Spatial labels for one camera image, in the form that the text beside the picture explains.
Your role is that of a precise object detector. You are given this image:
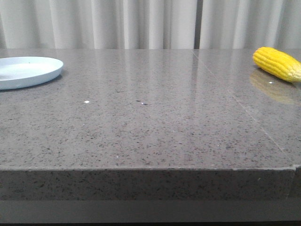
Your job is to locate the yellow corn cob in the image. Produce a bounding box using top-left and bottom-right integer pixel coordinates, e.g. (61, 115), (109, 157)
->
(253, 47), (301, 83)

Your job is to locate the light blue round plate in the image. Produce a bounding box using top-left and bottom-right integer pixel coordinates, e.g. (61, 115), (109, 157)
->
(0, 56), (63, 90)

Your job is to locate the white pleated curtain right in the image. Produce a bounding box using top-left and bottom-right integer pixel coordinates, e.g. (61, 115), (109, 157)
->
(199, 0), (301, 49)

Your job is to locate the white pleated curtain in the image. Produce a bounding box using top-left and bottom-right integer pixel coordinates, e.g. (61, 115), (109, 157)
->
(0, 0), (198, 49)
(199, 0), (301, 49)

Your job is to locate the white pleated curtain left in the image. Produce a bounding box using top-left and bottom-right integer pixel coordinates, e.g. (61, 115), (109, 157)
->
(0, 0), (198, 49)

